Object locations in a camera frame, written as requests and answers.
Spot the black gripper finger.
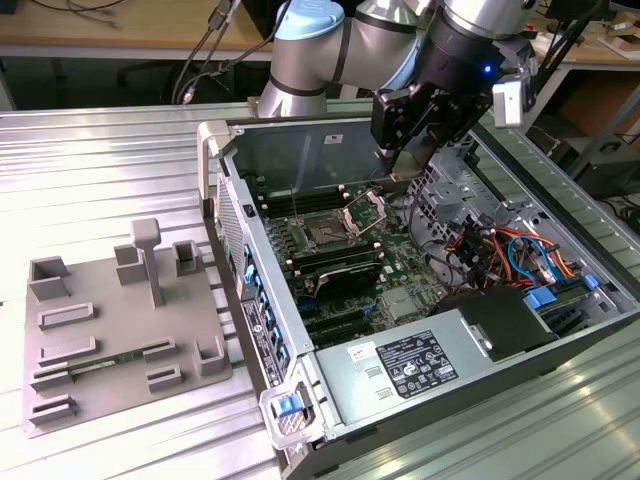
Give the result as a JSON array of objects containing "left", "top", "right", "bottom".
[
  {"left": 423, "top": 97, "right": 490, "bottom": 170},
  {"left": 372, "top": 84, "right": 432, "bottom": 172}
]

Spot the silver CPU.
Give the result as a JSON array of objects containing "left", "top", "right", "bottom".
[{"left": 391, "top": 135, "right": 435, "bottom": 182}]

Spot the CPU socket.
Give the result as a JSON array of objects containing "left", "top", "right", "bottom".
[{"left": 298, "top": 212, "right": 362, "bottom": 253}]

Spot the black expansion slot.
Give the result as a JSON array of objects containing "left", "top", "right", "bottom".
[
  {"left": 307, "top": 322, "right": 374, "bottom": 350},
  {"left": 302, "top": 307, "right": 369, "bottom": 330}
]

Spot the silver drive cage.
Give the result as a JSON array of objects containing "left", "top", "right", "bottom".
[{"left": 407, "top": 164, "right": 501, "bottom": 241}]

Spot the metal socket cover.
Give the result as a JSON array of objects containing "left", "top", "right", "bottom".
[{"left": 342, "top": 189, "right": 390, "bottom": 237}]

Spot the open PC case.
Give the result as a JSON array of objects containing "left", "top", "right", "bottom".
[{"left": 196, "top": 107, "right": 640, "bottom": 480}]

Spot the brown cardboard box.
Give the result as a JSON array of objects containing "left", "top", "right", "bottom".
[{"left": 554, "top": 74, "right": 640, "bottom": 142}]

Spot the green motherboard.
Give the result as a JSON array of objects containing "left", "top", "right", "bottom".
[{"left": 252, "top": 179, "right": 454, "bottom": 351}]

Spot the black equipment box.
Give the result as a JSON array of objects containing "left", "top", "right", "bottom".
[{"left": 569, "top": 139, "right": 640, "bottom": 199}]

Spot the open cardboard box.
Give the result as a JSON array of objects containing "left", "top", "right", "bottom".
[{"left": 598, "top": 32, "right": 640, "bottom": 60}]

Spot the black graphics card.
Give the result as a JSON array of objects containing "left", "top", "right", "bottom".
[{"left": 307, "top": 259, "right": 384, "bottom": 304}]

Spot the silver chipset heatsink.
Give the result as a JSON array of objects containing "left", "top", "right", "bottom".
[{"left": 382, "top": 288, "right": 420, "bottom": 322}]

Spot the blue disk carrier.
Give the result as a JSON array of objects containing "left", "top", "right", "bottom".
[{"left": 523, "top": 285, "right": 560, "bottom": 312}]

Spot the black air shroud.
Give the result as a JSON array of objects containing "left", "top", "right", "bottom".
[{"left": 429, "top": 287, "right": 560, "bottom": 362}]

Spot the grey power supply unit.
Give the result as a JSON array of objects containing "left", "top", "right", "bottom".
[{"left": 313, "top": 307, "right": 501, "bottom": 429}]

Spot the wooden desk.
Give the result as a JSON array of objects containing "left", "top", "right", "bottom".
[{"left": 0, "top": 0, "right": 640, "bottom": 69}]

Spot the blue case latch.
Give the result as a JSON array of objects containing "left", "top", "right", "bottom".
[{"left": 276, "top": 393, "right": 302, "bottom": 417}]

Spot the grey parts rack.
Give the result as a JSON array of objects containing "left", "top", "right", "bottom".
[{"left": 24, "top": 217, "right": 234, "bottom": 439}]

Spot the green RAM stick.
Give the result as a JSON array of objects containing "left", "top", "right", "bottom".
[{"left": 64, "top": 348, "right": 151, "bottom": 375}]

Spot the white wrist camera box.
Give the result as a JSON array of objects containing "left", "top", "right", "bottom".
[{"left": 491, "top": 74, "right": 531, "bottom": 129}]

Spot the red black wire bundle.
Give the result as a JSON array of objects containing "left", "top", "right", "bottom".
[{"left": 446, "top": 218, "right": 501, "bottom": 281}]

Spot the blue data wire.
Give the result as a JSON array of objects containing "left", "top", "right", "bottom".
[{"left": 504, "top": 233, "right": 557, "bottom": 287}]

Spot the orange wire bundle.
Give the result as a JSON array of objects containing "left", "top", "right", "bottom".
[{"left": 492, "top": 227, "right": 587, "bottom": 281}]

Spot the thick black camera cable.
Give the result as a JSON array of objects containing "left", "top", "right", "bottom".
[{"left": 169, "top": 0, "right": 279, "bottom": 106}]

